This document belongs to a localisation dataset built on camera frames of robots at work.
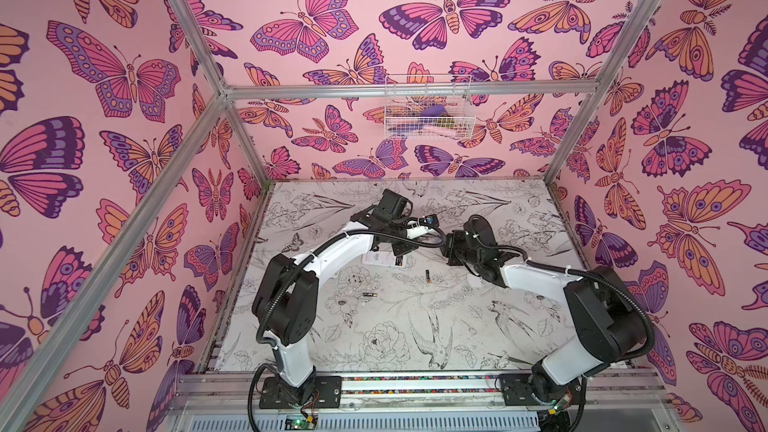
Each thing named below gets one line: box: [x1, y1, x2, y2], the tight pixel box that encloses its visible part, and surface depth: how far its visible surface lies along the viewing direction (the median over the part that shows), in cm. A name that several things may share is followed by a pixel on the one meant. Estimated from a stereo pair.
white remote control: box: [362, 250, 407, 268], surface depth 99 cm
